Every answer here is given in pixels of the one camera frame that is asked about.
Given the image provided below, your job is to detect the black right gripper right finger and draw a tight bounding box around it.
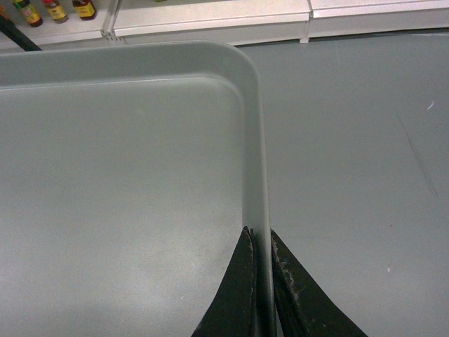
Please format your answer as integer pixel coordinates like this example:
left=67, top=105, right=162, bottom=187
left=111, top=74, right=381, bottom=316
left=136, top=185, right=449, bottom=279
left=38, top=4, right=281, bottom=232
left=271, top=230, right=366, bottom=336

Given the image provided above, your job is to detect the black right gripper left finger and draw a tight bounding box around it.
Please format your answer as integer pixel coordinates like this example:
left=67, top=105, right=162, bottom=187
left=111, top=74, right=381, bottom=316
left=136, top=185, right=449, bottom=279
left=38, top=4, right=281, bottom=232
left=192, top=227, right=257, bottom=336

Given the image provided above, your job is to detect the grey silver tray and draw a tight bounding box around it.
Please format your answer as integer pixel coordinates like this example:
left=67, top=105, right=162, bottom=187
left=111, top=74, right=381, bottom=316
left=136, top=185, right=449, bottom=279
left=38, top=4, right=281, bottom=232
left=1, top=41, right=276, bottom=336

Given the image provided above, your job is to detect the sauce bottle dark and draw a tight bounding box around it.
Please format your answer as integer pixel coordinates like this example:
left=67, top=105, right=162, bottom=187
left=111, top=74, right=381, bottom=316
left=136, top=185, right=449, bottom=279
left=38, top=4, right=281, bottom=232
left=72, top=0, right=97, bottom=20

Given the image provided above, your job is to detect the sauce bottle red cap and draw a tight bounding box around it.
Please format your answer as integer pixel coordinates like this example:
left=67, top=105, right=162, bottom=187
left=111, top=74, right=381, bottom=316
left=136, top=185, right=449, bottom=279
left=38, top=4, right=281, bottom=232
left=41, top=0, right=69, bottom=24

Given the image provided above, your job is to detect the sauce bottle yellow label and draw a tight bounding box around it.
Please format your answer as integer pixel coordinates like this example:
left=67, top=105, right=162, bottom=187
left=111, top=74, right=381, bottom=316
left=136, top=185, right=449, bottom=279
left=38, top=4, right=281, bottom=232
left=12, top=0, right=43, bottom=27

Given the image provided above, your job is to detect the thick black cable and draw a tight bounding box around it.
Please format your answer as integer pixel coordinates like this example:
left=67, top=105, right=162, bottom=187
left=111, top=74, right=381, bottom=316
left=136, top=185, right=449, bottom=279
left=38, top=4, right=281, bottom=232
left=0, top=15, right=43, bottom=52

